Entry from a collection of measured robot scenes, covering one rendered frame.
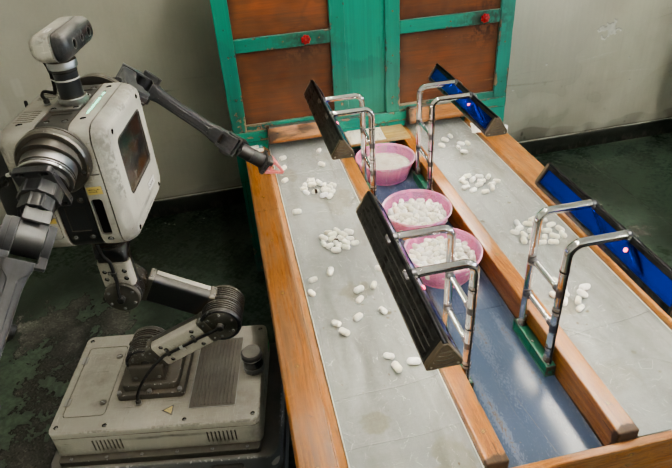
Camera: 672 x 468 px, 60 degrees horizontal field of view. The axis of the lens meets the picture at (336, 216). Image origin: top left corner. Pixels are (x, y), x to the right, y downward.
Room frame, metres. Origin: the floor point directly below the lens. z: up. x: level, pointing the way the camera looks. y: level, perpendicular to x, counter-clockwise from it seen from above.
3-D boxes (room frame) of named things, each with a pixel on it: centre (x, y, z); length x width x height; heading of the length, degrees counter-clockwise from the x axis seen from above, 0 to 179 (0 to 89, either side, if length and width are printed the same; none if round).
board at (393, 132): (2.50, -0.20, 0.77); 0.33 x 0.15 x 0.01; 99
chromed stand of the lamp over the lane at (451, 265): (1.12, -0.23, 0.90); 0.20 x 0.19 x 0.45; 9
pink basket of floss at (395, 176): (2.29, -0.24, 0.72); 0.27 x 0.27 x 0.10
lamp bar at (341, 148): (2.07, 0.01, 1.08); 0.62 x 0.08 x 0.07; 9
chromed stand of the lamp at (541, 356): (1.19, -0.62, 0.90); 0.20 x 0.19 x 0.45; 9
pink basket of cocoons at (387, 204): (1.85, -0.31, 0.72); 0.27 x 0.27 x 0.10
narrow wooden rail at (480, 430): (1.66, -0.18, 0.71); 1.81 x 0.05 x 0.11; 9
